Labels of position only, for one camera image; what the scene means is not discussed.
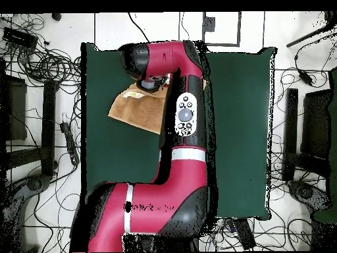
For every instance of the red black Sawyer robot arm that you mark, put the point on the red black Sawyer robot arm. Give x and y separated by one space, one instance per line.
171 189

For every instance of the dark green fabric object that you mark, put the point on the dark green fabric object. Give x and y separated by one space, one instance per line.
333 118

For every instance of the small black round object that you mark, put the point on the small black round object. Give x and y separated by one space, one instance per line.
56 16

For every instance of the black power adapter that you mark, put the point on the black power adapter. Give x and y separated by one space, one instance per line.
305 77

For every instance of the orange terry towel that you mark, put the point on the orange terry towel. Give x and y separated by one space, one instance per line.
137 110

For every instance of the dark green table cloth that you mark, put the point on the dark green table cloth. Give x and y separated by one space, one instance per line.
237 131

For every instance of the black stand bar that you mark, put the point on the black stand bar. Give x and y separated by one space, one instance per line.
48 126
291 131

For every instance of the black power strip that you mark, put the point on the black power strip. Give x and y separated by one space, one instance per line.
70 143

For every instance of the small grey square plate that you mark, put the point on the small grey square plate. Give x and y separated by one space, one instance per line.
210 24

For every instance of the black network switch box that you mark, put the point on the black network switch box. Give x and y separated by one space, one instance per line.
19 39

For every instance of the black rectangular device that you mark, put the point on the black rectangular device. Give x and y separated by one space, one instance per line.
244 234

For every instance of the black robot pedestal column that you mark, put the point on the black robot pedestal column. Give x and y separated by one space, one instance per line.
171 243

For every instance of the black office chair base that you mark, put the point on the black office chair base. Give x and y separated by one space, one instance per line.
34 184
305 193

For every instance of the black rod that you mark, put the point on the black rod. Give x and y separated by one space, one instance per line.
302 39

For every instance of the grey rectangular frame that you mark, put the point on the grey rectangular frame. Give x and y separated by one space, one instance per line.
226 44

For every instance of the dark flat panel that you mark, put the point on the dark flat panel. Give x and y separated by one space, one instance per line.
15 110
316 123

